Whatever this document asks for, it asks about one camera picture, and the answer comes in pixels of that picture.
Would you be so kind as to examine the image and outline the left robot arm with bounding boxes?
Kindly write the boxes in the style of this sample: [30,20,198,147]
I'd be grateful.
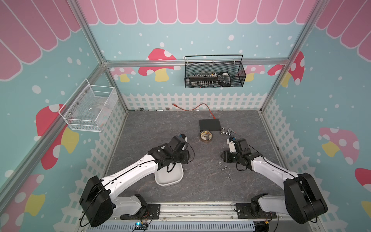
[79,143,190,227]

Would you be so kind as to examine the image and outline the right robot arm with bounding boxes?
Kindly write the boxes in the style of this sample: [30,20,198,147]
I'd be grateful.
[221,151,328,224]

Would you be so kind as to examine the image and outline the white plastic storage box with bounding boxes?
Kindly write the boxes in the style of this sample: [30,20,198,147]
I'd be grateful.
[154,163,184,187]

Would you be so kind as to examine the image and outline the black flat square box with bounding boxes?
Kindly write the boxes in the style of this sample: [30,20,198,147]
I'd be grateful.
[199,119,222,131]

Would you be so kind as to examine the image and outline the brown tape roll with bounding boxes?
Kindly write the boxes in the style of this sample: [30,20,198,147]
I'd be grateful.
[200,130,213,143]

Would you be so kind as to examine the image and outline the small circuit board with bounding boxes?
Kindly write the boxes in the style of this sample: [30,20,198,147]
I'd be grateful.
[133,222,149,231]

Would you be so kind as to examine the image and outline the black terminal strip in basket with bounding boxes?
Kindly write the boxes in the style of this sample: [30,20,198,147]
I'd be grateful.
[187,74,225,88]

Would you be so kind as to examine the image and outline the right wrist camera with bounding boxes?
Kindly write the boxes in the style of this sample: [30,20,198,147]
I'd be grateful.
[227,137,252,156]

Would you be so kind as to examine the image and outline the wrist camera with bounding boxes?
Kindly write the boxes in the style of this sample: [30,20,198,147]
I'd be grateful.
[227,137,252,156]
[168,133,188,151]

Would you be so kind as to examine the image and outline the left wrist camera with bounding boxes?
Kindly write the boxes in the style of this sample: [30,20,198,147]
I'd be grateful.
[168,133,188,151]

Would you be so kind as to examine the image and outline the red cable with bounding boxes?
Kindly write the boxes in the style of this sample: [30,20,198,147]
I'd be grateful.
[172,102,216,120]

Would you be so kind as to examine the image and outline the aluminium front rail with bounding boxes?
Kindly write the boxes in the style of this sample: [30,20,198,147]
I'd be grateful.
[78,201,319,222]

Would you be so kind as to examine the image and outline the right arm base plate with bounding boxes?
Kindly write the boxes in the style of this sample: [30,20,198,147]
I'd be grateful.
[233,203,277,221]

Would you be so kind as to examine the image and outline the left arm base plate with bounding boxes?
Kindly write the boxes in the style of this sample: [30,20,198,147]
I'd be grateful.
[120,204,161,220]

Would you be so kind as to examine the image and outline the black wire mesh basket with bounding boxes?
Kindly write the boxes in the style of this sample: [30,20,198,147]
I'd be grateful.
[184,55,246,89]

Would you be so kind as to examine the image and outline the white wire mesh basket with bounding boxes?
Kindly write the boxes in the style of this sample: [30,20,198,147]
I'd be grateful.
[59,79,118,132]

